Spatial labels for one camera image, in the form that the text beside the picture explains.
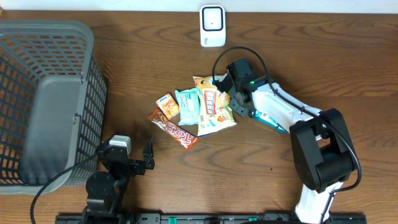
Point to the yellow snack bag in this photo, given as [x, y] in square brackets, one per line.
[215, 114]

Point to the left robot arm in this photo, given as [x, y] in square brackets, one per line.
[106, 188]

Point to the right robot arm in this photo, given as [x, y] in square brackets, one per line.
[324, 156]

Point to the grey plastic shopping basket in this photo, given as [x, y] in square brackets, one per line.
[53, 97]

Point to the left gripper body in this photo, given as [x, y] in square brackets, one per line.
[121, 176]

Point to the white barcode scanner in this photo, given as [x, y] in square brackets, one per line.
[212, 26]

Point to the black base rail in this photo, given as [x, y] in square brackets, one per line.
[155, 218]

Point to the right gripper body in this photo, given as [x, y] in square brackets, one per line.
[236, 105]

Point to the brown chocolate bar wrapper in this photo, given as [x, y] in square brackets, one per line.
[186, 139]

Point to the light teal wet wipes pack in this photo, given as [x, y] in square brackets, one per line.
[189, 105]

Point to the small orange snack packet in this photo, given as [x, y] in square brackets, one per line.
[168, 106]

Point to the teal mouthwash bottle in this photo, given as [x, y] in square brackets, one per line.
[266, 119]

